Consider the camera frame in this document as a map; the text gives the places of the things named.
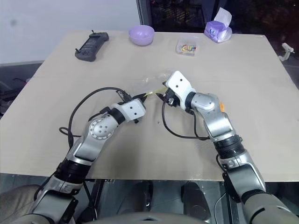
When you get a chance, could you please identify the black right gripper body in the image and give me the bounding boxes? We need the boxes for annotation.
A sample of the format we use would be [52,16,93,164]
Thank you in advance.
[163,87,182,108]

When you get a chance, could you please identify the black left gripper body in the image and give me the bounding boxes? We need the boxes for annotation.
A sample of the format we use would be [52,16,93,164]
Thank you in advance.
[118,91,135,104]

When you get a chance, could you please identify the clear plastic zip bag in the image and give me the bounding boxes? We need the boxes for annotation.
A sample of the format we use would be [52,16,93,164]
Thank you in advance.
[130,69,175,100]

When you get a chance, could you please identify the clear box of coloured clips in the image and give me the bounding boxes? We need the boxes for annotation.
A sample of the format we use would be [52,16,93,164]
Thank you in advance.
[175,36,202,57]

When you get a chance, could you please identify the purple plastic bowl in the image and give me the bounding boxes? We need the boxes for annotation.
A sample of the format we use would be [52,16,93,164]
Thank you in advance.
[128,25,155,47]

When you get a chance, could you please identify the black handheld remote controller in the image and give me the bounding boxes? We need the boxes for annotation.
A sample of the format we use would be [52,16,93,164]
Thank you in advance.
[74,29,110,62]

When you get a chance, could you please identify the black metal rack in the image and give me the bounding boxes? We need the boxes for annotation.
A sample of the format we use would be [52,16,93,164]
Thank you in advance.
[149,0,217,33]

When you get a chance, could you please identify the purple tissue pack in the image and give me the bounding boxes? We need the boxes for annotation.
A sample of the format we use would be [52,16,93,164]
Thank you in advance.
[204,7,233,43]

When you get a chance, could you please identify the grey robot torso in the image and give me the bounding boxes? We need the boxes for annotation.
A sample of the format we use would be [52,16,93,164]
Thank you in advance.
[93,210,211,224]

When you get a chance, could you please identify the beige rounded cushion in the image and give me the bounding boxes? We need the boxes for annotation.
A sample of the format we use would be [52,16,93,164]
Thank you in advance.
[0,184,42,224]

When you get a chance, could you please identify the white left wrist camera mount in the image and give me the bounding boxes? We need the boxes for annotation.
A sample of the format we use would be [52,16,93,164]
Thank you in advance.
[111,98,146,122]

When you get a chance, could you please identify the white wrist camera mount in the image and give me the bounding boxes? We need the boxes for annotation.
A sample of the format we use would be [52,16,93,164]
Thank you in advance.
[111,98,146,122]
[165,70,196,110]

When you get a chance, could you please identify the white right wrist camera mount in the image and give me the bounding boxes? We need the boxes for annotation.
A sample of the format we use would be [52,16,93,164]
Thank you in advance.
[165,70,196,110]

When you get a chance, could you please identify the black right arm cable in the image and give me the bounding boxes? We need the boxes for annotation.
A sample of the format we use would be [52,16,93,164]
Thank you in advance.
[162,101,212,140]

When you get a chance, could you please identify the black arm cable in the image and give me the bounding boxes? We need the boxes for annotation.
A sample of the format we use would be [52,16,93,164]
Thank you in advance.
[59,87,128,150]
[162,101,212,140]

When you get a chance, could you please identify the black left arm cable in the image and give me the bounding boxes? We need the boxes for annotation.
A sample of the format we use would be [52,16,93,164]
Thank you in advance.
[59,87,128,150]

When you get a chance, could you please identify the grey upright post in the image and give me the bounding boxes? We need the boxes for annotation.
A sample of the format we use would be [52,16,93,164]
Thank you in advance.
[136,0,153,31]

